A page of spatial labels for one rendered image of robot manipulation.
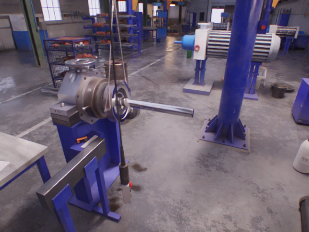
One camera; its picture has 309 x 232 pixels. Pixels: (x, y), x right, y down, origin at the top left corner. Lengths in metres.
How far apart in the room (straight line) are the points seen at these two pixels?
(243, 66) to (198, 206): 1.84
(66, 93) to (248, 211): 2.08
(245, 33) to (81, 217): 2.79
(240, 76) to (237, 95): 0.28
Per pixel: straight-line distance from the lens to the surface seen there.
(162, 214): 2.18
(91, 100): 1.70
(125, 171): 0.97
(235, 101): 3.04
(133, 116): 2.00
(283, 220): 2.48
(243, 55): 2.86
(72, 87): 1.76
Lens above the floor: 1.78
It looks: 28 degrees down
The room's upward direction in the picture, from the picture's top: straight up
